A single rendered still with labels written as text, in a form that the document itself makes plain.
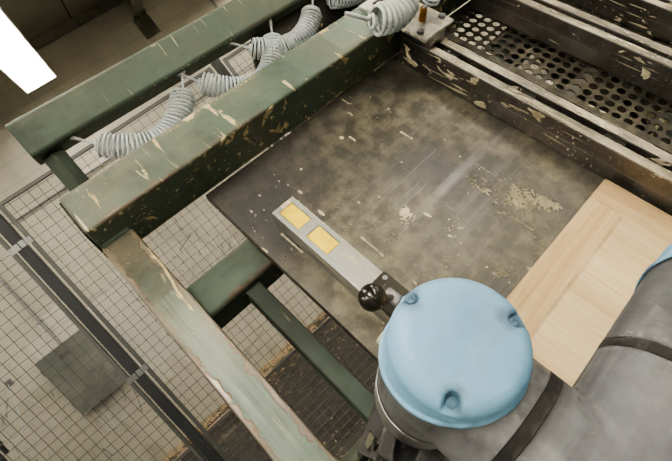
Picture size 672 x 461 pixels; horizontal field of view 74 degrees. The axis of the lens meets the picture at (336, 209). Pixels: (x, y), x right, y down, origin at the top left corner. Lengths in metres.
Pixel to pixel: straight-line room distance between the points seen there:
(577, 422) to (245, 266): 0.66
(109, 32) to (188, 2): 0.94
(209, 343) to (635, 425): 0.56
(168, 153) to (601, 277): 0.76
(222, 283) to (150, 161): 0.25
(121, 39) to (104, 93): 4.46
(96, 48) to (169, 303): 5.11
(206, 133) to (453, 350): 0.70
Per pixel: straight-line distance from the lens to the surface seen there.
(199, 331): 0.72
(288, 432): 0.66
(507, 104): 0.99
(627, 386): 0.29
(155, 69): 1.34
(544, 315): 0.78
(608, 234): 0.90
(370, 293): 0.59
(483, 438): 0.26
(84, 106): 1.30
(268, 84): 0.93
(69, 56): 5.76
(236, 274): 0.84
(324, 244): 0.75
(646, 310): 0.33
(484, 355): 0.24
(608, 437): 0.28
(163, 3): 5.92
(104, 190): 0.85
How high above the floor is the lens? 1.73
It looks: 9 degrees down
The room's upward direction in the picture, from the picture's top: 37 degrees counter-clockwise
